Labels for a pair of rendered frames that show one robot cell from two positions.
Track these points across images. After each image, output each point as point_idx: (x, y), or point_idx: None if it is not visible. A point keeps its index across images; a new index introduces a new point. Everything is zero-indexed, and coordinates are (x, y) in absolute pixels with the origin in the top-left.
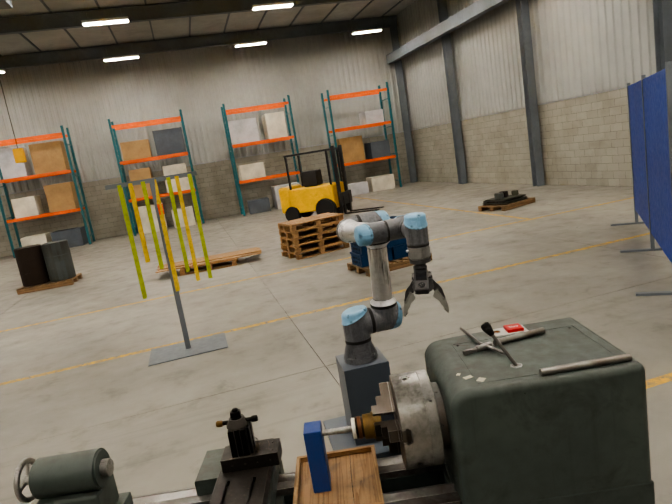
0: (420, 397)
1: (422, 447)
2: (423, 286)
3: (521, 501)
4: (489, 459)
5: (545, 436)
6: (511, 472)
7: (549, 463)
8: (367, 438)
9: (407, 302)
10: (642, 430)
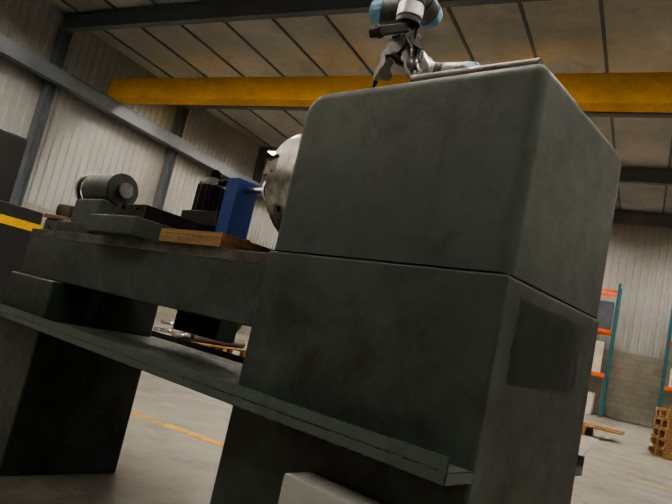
0: None
1: (280, 178)
2: (377, 25)
3: (325, 253)
4: (313, 182)
5: (380, 160)
6: (328, 206)
7: (372, 202)
8: None
9: (377, 68)
10: (510, 171)
